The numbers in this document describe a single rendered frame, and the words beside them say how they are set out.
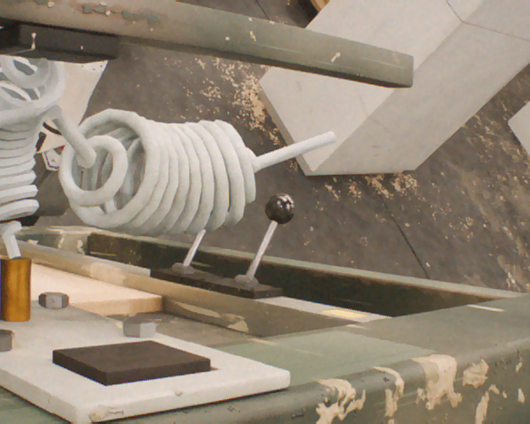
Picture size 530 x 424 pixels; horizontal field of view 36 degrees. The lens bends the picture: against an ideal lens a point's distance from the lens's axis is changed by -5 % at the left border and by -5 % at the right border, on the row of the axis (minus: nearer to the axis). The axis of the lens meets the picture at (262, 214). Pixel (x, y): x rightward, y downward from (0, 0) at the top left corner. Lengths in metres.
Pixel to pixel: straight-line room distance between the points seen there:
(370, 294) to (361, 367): 0.77
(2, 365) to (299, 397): 0.12
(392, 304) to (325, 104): 2.74
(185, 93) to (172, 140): 3.37
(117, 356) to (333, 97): 3.50
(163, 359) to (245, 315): 0.65
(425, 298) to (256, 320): 0.25
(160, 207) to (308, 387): 0.14
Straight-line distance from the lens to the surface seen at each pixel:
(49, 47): 0.34
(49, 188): 1.77
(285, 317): 0.92
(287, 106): 3.97
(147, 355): 0.33
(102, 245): 1.64
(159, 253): 1.49
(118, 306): 1.04
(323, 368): 0.38
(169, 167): 0.43
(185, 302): 1.05
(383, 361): 0.40
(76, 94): 1.34
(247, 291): 0.96
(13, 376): 0.31
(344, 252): 3.76
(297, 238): 3.61
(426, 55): 3.52
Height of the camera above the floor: 2.09
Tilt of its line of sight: 36 degrees down
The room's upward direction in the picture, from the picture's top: 45 degrees clockwise
